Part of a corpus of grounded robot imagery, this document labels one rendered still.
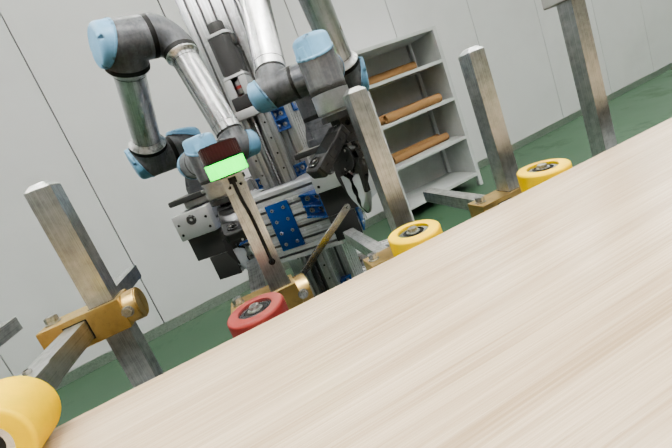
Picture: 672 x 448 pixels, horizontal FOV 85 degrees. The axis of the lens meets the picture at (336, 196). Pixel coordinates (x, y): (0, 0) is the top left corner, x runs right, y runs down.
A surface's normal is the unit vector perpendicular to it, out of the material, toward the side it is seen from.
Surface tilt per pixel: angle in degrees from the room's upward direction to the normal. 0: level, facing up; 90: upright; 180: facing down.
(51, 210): 90
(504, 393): 0
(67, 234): 90
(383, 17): 90
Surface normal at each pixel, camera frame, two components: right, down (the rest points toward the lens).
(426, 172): 0.38, 0.05
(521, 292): -0.36, -0.91
